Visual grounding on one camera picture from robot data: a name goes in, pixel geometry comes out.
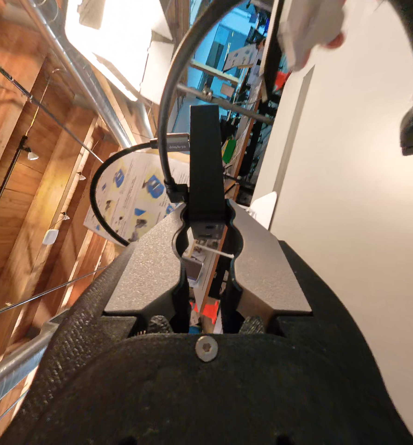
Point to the white light panel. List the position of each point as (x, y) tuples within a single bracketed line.
[(123, 45)]

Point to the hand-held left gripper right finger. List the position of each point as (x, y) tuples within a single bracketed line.
[(269, 278)]

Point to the metal pole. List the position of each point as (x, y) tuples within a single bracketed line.
[(227, 106)]

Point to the orange cone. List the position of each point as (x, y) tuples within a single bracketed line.
[(210, 309)]

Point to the silver ventilation duct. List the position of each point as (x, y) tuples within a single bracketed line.
[(98, 87)]

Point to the person's right hand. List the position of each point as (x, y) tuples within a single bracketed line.
[(335, 40)]

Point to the green bin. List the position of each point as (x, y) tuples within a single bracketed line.
[(229, 151)]

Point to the printed poster sign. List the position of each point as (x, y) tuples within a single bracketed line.
[(243, 57)]

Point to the wooden instruction sign board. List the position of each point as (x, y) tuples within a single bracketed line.
[(133, 194)]

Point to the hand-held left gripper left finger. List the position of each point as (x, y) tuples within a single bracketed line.
[(144, 278)]

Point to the small black usb hub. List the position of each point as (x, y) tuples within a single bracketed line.
[(206, 167)]

